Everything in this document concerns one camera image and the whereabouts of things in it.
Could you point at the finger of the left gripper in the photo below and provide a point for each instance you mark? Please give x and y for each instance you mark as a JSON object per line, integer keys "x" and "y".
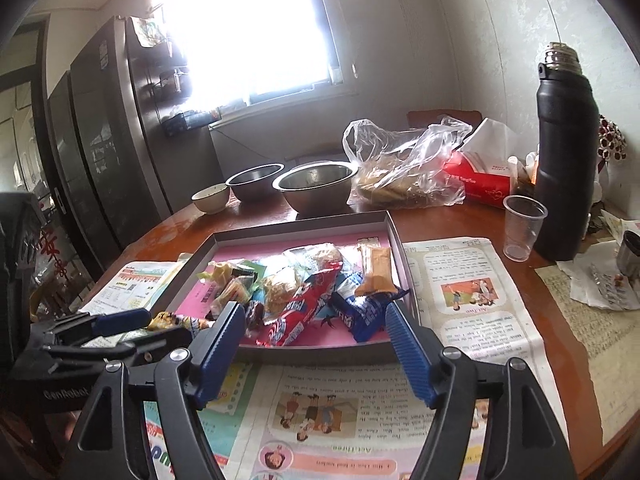
{"x": 106, "y": 325}
{"x": 152, "y": 348}

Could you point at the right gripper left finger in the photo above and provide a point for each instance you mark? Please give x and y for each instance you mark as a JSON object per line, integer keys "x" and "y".
{"x": 110, "y": 440}

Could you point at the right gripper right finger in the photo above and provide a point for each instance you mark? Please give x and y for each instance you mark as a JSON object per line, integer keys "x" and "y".
{"x": 523, "y": 438}

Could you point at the green-wrapped yellow cake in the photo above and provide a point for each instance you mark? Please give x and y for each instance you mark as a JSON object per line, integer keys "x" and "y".
{"x": 227, "y": 272}

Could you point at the Snickers bar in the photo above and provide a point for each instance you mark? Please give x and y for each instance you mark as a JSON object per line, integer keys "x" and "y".
{"x": 254, "y": 316}

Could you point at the red candy stick packet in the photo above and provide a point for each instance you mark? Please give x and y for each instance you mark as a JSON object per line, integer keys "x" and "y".
{"x": 310, "y": 297}

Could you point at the blue Oreo packet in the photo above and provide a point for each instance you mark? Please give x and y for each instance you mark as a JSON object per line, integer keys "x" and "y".
{"x": 364, "y": 315}

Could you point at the orange wafer packet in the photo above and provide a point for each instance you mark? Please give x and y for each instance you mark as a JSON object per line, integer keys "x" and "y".
{"x": 377, "y": 271}

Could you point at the yellow snack bar packet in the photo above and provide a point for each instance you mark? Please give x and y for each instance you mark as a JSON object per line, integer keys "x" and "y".
{"x": 165, "y": 320}

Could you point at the clear-wrapped flaky pastry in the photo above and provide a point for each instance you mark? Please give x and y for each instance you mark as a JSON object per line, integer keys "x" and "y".
{"x": 232, "y": 294}

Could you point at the handwritten paper sheet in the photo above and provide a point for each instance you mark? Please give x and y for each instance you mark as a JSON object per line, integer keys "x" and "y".
{"x": 612, "y": 342}

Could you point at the small white ceramic bowl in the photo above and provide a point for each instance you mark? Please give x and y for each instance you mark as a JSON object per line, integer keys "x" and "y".
{"x": 212, "y": 199}

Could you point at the large newspaper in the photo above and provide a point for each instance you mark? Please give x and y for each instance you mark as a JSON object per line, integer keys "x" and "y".
{"x": 353, "y": 421}

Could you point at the dark refrigerator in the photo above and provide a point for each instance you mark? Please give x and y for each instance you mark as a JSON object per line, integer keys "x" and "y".
{"x": 130, "y": 144}

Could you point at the crumpled white tissue paper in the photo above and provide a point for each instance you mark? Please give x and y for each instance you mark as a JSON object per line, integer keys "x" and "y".
{"x": 595, "y": 279}

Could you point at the grey box with pink book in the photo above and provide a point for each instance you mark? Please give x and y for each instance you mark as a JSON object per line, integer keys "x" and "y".
{"x": 321, "y": 343}

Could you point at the dark steel bowl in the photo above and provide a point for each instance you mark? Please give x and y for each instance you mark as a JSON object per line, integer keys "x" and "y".
{"x": 255, "y": 184}

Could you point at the small steel cup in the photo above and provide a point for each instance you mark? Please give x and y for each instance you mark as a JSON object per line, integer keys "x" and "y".
{"x": 628, "y": 256}

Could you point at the clear plastic cup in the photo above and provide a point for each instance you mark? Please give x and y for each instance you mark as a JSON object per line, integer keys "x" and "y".
{"x": 522, "y": 224}

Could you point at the large steel bowl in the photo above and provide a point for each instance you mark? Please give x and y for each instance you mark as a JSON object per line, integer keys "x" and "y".
{"x": 317, "y": 188}

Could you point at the red tissue box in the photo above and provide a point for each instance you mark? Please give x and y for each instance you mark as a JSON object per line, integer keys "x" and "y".
{"x": 481, "y": 163}

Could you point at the plastic bag with bread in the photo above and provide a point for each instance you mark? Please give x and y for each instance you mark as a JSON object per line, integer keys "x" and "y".
{"x": 406, "y": 169}

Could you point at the red white flower decoration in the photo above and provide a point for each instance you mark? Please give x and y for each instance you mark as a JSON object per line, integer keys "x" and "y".
{"x": 612, "y": 144}

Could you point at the window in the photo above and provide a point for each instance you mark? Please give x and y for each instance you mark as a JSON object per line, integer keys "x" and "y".
{"x": 241, "y": 53}

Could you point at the black thermos flask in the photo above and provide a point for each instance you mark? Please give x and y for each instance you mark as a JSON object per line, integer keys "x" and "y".
{"x": 568, "y": 119}

